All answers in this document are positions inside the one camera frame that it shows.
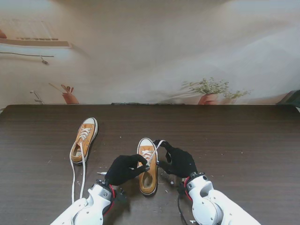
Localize white shoelace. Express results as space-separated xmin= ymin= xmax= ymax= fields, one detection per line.
xmin=97 ymin=140 xmax=166 ymax=175

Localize wooden wall shelf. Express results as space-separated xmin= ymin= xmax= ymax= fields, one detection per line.
xmin=0 ymin=38 xmax=73 ymax=49

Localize metal wall rail with hook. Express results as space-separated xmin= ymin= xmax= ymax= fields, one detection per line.
xmin=0 ymin=52 xmax=54 ymax=65

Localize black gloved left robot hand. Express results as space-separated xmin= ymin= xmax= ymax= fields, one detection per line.
xmin=105 ymin=154 xmax=150 ymax=186

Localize red and black arm cables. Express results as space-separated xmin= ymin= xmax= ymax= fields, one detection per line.
xmin=177 ymin=177 xmax=195 ymax=225
xmin=103 ymin=184 xmax=128 ymax=216

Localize orange sneaker with loose laces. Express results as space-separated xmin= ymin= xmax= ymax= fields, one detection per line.
xmin=69 ymin=127 xmax=92 ymax=203

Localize yellow canvas sneaker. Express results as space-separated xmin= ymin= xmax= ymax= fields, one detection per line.
xmin=69 ymin=117 xmax=99 ymax=166
xmin=136 ymin=137 xmax=159 ymax=197

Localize green plant in terracotta pot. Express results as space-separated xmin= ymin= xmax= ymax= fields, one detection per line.
xmin=181 ymin=77 xmax=254 ymax=105

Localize terracotta pot with wooden utensils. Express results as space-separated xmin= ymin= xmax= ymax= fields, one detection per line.
xmin=48 ymin=82 xmax=80 ymax=105

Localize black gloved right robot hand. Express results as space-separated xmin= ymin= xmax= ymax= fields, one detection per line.
xmin=157 ymin=142 xmax=198 ymax=179

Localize metal tap fixture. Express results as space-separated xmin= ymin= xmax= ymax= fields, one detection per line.
xmin=30 ymin=90 xmax=45 ymax=105

